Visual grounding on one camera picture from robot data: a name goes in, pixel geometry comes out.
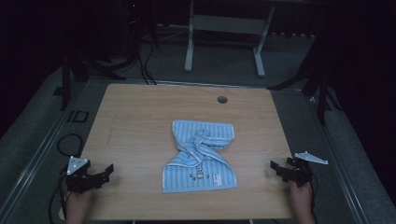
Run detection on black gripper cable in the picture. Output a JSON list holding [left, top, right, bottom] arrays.
[[48, 169, 70, 224], [308, 173, 319, 224]]

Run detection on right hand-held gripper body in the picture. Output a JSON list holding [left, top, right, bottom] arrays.
[[285, 150, 330, 189]]

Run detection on blue striped towel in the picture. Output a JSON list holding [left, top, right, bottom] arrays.
[[162, 119, 238, 194]]

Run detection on looped black floor cable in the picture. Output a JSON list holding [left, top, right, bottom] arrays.
[[56, 133, 85, 159]]

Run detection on black floor bracket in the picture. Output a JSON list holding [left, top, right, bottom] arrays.
[[65, 109, 91, 124]]

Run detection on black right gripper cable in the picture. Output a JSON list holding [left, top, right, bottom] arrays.
[[308, 173, 319, 224]]

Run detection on white metal desk frame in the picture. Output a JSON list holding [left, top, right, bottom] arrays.
[[183, 0, 276, 78]]

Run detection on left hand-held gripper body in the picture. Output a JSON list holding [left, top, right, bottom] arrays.
[[65, 155, 101, 195]]

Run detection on person's right hand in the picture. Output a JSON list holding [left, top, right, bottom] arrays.
[[288, 179, 313, 211]]

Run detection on black metal stand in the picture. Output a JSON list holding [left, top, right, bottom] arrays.
[[53, 43, 127, 112], [266, 31, 344, 127]]

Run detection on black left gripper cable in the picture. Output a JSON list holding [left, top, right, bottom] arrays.
[[48, 169, 70, 224]]

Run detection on black hanging cables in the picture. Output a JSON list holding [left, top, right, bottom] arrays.
[[135, 36, 158, 86]]

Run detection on person's left hand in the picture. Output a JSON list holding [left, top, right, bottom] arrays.
[[64, 188, 94, 217]]

